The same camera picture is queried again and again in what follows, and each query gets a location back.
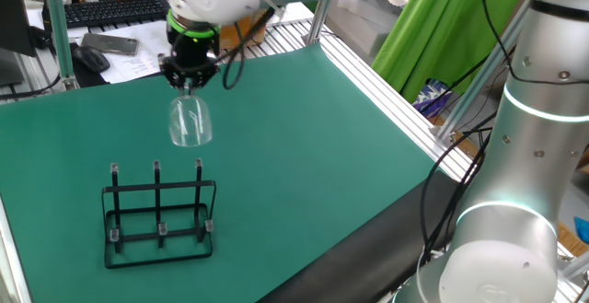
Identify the black rubber mat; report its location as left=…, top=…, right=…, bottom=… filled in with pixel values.
left=257, top=170, right=479, bottom=303

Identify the aluminium frame post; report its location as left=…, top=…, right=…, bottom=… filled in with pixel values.
left=302, top=0, right=331, bottom=45
left=40, top=0, right=79, bottom=91
left=430, top=0, right=535, bottom=150

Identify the black computer monitor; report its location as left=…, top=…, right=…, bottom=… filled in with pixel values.
left=0, top=0, right=37, bottom=87

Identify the black cable bundle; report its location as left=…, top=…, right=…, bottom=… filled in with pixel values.
left=418, top=113, right=498, bottom=267

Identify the black wire cup rack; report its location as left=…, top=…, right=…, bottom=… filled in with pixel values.
left=100, top=157, right=217, bottom=270

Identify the black computer keyboard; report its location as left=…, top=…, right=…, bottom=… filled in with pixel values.
left=41, top=0, right=171, bottom=30

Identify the black computer mouse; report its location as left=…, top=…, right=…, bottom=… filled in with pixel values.
left=71, top=44, right=111, bottom=74

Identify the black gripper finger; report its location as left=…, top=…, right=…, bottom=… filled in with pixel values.
left=158, top=53, right=190, bottom=94
left=187, top=62, right=221, bottom=96

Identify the clear wine glass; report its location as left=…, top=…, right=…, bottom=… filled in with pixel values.
left=167, top=86, right=214, bottom=148

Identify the green table mat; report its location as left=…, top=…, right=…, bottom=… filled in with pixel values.
left=0, top=42, right=438, bottom=303

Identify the blue plastic object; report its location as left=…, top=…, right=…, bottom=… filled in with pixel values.
left=573, top=217, right=589, bottom=244

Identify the white foam box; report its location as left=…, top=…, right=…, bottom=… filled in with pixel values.
left=325, top=0, right=406, bottom=63

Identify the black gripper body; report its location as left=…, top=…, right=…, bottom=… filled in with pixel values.
left=170, top=32, right=221, bottom=73

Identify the white printed paper sheet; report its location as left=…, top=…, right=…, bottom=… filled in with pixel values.
left=75, top=19, right=174, bottom=85

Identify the bright green cloth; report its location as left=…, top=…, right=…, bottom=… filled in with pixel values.
left=371, top=0, right=533, bottom=104

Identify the blue white patterned bag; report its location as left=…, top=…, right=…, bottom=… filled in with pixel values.
left=412, top=79, right=447, bottom=118

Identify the grey smartphone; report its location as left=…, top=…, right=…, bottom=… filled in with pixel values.
left=80, top=32, right=140, bottom=56

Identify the green wrist adapter ring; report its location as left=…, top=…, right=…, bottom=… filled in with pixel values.
left=166, top=8, right=221, bottom=40

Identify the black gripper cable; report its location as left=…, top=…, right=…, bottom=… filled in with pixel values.
left=222, top=6, right=277, bottom=91

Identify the taped cardboard box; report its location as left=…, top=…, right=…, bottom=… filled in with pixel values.
left=218, top=7, right=272, bottom=52

